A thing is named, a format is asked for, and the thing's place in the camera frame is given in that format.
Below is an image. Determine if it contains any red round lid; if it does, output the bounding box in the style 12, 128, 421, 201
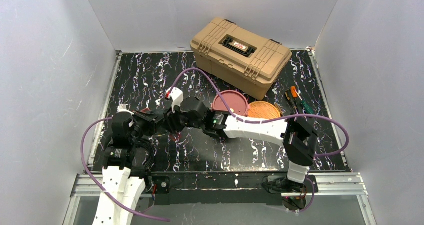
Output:
211, 90, 249, 117

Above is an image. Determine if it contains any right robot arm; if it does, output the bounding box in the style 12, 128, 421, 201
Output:
168, 96, 318, 184

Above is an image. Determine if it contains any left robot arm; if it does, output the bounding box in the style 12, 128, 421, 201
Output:
92, 108, 171, 225

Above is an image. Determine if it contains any tan plastic toolbox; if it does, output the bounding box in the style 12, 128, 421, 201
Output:
190, 17, 292, 100

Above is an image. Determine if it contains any orange green screwdriver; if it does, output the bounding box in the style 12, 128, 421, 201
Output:
290, 86, 315, 114

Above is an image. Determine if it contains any coiled black cable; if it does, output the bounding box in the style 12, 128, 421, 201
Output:
130, 138, 156, 171

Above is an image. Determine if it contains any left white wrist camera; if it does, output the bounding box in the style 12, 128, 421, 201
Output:
117, 104, 134, 115

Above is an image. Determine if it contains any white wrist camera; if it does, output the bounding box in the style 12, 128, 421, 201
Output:
117, 104, 134, 115
165, 87, 184, 113

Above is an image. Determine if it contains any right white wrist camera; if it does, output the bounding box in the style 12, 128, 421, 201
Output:
165, 87, 184, 113

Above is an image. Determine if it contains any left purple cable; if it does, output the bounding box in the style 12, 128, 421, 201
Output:
80, 116, 171, 223

